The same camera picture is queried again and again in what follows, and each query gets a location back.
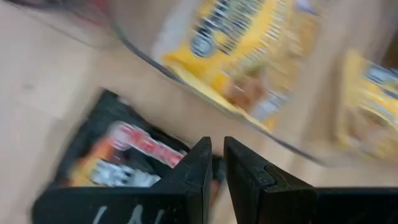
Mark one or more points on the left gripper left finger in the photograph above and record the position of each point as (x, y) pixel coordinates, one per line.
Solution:
(124, 205)

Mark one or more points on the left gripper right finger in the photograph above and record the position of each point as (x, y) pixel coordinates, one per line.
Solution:
(311, 208)

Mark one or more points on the black fire noodle ramen pack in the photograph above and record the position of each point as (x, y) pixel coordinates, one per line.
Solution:
(124, 155)

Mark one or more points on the yellow creamy chicken ramen pack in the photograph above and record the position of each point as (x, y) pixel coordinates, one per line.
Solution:
(367, 112)
(242, 56)

